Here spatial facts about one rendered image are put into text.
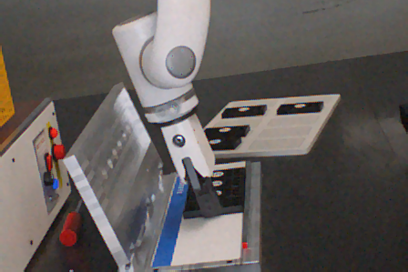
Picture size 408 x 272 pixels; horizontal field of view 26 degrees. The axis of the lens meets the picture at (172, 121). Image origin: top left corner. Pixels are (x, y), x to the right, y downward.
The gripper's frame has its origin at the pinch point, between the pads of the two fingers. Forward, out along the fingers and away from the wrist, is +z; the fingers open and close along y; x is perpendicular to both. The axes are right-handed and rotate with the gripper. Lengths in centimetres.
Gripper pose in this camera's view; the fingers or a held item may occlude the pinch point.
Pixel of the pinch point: (209, 202)
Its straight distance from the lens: 142.9
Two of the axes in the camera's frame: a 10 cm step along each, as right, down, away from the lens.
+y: 1.0, -2.7, 9.6
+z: 3.6, 9.1, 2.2
